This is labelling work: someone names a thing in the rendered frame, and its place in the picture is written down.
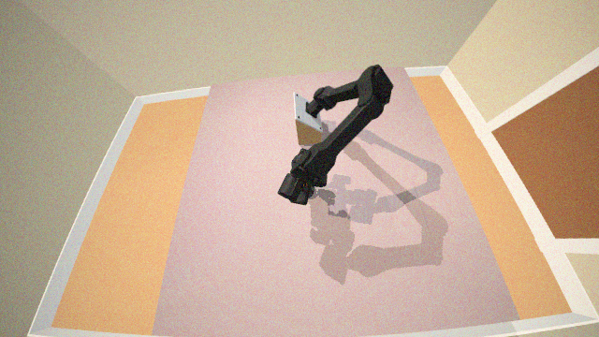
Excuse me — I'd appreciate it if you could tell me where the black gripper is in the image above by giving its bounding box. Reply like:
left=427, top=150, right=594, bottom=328
left=290, top=183, right=310, bottom=205

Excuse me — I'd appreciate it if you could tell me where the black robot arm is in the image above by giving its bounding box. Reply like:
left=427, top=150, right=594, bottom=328
left=277, top=65, right=394, bottom=201

